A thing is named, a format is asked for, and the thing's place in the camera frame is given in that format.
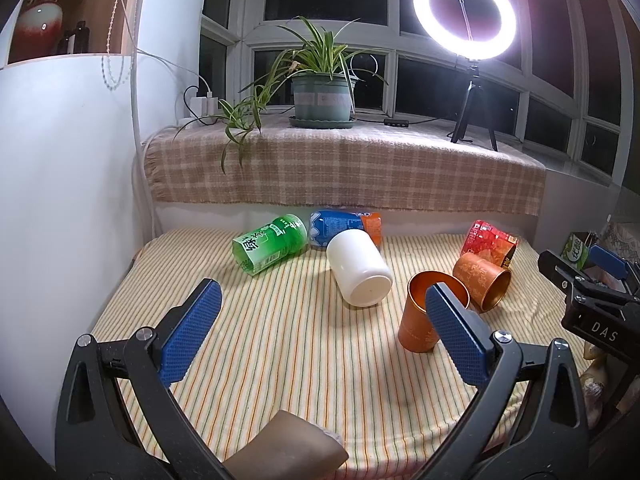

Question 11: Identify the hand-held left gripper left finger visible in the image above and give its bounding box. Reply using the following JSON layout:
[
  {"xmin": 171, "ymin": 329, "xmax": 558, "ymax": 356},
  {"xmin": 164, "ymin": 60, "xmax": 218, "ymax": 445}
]
[{"xmin": 55, "ymin": 277, "xmax": 236, "ymax": 480}]

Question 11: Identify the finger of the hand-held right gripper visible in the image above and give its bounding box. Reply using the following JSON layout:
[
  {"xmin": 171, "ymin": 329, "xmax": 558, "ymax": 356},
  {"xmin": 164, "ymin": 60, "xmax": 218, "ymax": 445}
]
[
  {"xmin": 587, "ymin": 243, "xmax": 640, "ymax": 306},
  {"xmin": 538, "ymin": 250, "xmax": 601, "ymax": 306}
]

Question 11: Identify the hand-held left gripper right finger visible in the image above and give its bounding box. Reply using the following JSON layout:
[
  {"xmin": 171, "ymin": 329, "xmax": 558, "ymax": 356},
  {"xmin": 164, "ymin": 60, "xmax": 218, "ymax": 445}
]
[{"xmin": 415, "ymin": 282, "xmax": 591, "ymax": 480}]

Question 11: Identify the white cup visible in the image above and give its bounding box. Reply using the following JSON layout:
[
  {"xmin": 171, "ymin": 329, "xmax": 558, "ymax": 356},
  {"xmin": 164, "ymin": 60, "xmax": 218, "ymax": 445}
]
[{"xmin": 326, "ymin": 230, "xmax": 394, "ymax": 307}]

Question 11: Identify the orange metal cup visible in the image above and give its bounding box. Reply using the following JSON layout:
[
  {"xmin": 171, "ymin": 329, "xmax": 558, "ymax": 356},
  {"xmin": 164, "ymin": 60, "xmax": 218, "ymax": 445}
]
[
  {"xmin": 397, "ymin": 270, "xmax": 471, "ymax": 353},
  {"xmin": 452, "ymin": 251, "xmax": 513, "ymax": 313}
]

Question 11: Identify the red printed cup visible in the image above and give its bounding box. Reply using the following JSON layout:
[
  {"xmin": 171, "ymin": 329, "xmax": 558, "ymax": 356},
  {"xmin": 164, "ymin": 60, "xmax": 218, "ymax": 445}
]
[{"xmin": 460, "ymin": 220, "xmax": 520, "ymax": 267}]

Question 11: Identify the green label cup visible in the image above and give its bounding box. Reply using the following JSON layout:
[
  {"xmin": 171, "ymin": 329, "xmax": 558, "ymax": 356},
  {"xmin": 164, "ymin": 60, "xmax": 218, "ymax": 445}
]
[{"xmin": 231, "ymin": 213, "xmax": 308, "ymax": 277}]

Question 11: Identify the brown cup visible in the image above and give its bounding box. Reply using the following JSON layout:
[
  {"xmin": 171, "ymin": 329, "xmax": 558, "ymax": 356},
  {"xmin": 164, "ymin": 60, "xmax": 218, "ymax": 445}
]
[{"xmin": 222, "ymin": 410, "xmax": 349, "ymax": 480}]

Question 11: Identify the blue and orange cup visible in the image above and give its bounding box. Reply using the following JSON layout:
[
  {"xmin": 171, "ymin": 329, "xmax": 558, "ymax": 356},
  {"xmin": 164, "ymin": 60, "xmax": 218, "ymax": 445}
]
[{"xmin": 309, "ymin": 209, "xmax": 383, "ymax": 250}]

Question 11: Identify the person's right hand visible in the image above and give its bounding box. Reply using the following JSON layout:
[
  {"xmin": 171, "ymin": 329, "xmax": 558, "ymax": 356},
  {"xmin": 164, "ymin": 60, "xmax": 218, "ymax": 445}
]
[{"xmin": 581, "ymin": 344, "xmax": 610, "ymax": 428}]

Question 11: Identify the green carton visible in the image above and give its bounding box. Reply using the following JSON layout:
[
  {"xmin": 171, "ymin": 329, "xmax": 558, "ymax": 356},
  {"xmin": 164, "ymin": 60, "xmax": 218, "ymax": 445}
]
[{"xmin": 562, "ymin": 232, "xmax": 594, "ymax": 268}]

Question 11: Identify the striped mat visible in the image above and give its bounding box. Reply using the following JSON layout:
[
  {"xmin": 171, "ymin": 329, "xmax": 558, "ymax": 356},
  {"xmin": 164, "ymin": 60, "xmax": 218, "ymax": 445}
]
[{"xmin": 90, "ymin": 225, "xmax": 601, "ymax": 476}]

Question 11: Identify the black tripod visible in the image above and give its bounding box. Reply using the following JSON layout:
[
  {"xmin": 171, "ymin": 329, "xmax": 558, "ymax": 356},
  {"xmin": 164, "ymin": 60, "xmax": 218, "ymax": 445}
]
[{"xmin": 448, "ymin": 57, "xmax": 499, "ymax": 152}]

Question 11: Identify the plaid cloth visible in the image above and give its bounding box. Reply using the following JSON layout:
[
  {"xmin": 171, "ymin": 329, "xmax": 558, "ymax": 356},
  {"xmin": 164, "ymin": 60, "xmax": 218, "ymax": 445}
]
[{"xmin": 142, "ymin": 122, "xmax": 547, "ymax": 217}]

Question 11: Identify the white pipe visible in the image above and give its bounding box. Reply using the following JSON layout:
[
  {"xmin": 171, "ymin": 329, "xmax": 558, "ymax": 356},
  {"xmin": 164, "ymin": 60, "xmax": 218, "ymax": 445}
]
[{"xmin": 130, "ymin": 0, "xmax": 162, "ymax": 241}]

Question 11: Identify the white power strip with chargers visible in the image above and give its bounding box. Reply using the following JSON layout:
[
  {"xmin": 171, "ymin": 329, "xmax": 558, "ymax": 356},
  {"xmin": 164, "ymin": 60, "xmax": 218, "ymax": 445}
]
[{"xmin": 172, "ymin": 85, "xmax": 238, "ymax": 141}]

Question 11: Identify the green plant saucer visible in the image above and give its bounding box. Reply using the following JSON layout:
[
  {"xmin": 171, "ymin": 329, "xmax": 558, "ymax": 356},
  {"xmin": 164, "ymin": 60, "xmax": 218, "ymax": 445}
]
[{"xmin": 288, "ymin": 114, "xmax": 357, "ymax": 129}]

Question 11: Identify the spider plant in green pot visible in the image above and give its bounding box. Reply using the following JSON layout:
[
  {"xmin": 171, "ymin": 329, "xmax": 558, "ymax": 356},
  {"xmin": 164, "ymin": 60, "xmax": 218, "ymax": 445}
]
[{"xmin": 220, "ymin": 16, "xmax": 391, "ymax": 173}]

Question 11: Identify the black bottle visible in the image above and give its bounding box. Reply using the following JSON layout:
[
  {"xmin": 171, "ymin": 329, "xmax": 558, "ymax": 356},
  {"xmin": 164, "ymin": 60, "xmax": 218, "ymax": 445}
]
[{"xmin": 59, "ymin": 20, "xmax": 90, "ymax": 56}]

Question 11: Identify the red vase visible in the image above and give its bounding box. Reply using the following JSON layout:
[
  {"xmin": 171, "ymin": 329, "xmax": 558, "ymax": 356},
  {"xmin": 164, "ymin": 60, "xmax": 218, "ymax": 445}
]
[{"xmin": 11, "ymin": 0, "xmax": 68, "ymax": 63}]

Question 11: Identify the black cable with remote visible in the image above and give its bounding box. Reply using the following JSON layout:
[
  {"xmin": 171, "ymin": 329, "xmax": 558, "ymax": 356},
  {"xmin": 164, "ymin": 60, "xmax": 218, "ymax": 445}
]
[{"xmin": 355, "ymin": 116, "xmax": 453, "ymax": 127}]

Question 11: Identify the bead chain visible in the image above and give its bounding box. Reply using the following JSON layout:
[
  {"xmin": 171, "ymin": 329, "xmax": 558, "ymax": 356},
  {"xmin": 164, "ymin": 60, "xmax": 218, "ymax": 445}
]
[{"xmin": 101, "ymin": 52, "xmax": 126, "ymax": 92}]

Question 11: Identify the ring light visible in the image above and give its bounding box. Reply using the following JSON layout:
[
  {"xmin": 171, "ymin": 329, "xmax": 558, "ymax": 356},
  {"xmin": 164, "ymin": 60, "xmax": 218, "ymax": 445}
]
[{"xmin": 412, "ymin": 0, "xmax": 517, "ymax": 58}]

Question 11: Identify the white cable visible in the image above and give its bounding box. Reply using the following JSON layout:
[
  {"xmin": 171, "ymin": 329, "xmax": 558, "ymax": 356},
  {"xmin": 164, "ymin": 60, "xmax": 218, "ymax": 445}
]
[{"xmin": 106, "ymin": 0, "xmax": 213, "ymax": 97}]

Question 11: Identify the white window frame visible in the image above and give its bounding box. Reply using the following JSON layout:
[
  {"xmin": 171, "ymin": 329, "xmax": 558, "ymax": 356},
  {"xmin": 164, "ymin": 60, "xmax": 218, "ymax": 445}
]
[{"xmin": 200, "ymin": 0, "xmax": 632, "ymax": 186}]

